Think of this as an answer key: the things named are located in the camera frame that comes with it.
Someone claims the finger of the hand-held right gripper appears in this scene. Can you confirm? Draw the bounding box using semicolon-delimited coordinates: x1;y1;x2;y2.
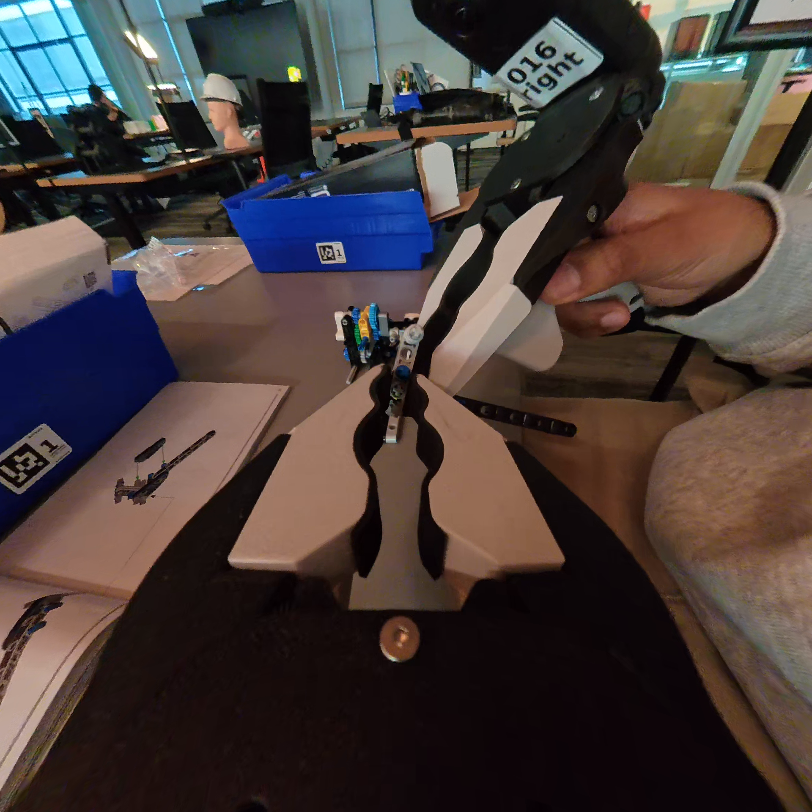
434;195;565;395
419;225;508;375

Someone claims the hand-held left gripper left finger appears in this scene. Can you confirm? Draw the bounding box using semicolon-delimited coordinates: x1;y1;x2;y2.
228;365;388;581

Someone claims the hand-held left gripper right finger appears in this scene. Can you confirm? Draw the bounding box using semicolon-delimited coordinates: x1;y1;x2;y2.
412;374;565;604

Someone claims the grey lego beam blue pin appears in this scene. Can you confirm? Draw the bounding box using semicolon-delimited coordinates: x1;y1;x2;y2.
383;324;425;445

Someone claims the black lego beam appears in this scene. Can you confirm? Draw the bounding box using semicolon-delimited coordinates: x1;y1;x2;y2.
453;394;578;439

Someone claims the colourful lego assembly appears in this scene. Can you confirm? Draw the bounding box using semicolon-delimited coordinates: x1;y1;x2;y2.
334;302;421;385

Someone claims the lego instruction booklet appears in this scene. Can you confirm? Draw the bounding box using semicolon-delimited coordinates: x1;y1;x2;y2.
0;381;291;787

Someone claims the person's right hand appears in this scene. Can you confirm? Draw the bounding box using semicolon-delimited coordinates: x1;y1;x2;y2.
542;183;779;338

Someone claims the white cardboard sheet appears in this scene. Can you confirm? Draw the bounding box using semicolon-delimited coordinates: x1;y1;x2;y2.
415;142;461;218

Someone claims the blue plastic bin with cardboard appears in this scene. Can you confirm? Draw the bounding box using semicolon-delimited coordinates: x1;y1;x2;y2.
220;174;436;274

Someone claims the wooden desk with clutter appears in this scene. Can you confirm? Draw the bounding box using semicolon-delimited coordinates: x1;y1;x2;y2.
335;116;518;191

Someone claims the blue pen cup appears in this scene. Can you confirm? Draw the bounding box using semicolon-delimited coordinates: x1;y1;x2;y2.
391;63;423;115

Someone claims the framed picture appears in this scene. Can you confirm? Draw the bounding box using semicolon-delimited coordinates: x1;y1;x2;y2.
713;0;812;55

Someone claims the large blue plastic bin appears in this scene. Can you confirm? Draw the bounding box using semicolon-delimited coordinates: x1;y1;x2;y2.
0;288;180;535

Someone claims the person's grey clothing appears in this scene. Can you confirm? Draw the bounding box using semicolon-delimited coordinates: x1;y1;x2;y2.
643;386;812;797

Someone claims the clear plastic bag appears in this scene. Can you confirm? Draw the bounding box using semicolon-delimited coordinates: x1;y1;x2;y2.
129;237;211;300

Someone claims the mannequin head white hard hat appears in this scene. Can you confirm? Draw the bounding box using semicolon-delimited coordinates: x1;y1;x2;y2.
199;72;252;151

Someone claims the black computer monitor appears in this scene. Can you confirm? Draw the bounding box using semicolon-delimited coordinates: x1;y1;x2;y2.
155;99;218;154

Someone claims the long wooden desk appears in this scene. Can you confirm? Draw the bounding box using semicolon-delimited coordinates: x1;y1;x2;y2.
37;145;265;250

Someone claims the white cardboard box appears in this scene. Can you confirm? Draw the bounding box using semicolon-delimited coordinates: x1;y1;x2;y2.
0;216;113;332

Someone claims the large dark wall screen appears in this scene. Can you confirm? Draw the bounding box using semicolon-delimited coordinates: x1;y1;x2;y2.
185;3;307;85

